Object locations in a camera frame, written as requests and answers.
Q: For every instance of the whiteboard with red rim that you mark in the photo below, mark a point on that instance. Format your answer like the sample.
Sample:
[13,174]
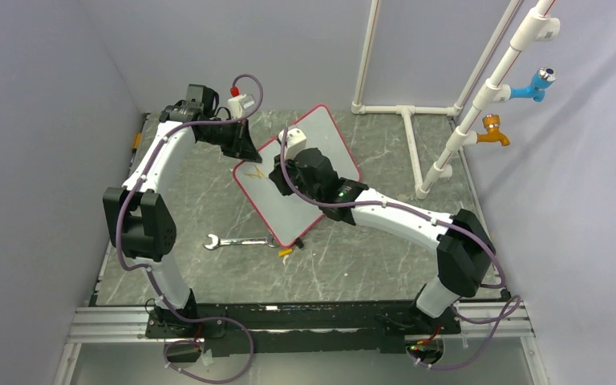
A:
[316,167]

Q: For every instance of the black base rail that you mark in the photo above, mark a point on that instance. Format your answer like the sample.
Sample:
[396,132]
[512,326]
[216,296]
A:
[288,327]

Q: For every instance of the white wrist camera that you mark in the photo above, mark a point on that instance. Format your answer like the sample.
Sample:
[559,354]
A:
[295,141]
[239,103]

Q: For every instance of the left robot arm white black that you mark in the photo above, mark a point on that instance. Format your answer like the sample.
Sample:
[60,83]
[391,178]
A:
[139,223]

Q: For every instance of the silver combination wrench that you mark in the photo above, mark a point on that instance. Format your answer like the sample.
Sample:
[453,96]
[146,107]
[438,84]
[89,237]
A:
[216,242]

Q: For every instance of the yellow marker cap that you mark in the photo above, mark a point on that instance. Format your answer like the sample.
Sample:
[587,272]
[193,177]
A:
[285,252]

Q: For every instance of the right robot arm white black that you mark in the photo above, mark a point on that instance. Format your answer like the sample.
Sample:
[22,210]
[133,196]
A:
[459,241]

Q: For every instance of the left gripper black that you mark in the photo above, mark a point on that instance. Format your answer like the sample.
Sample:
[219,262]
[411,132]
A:
[242,146]

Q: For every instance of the orange tap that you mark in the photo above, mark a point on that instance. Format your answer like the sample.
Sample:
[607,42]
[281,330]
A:
[492,126]

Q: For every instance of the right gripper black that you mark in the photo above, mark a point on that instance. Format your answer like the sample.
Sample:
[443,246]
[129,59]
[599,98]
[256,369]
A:
[277,176]

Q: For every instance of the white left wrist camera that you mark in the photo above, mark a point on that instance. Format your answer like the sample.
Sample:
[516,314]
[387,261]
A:
[239,103]

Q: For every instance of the blue tap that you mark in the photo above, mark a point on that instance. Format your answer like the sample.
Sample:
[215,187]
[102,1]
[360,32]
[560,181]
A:
[541,80]

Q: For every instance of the white pvc pipe frame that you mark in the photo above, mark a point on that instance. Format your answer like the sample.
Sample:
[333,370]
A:
[538,25]

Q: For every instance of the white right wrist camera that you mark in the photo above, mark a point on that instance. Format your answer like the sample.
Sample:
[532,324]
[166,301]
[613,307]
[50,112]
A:
[295,141]

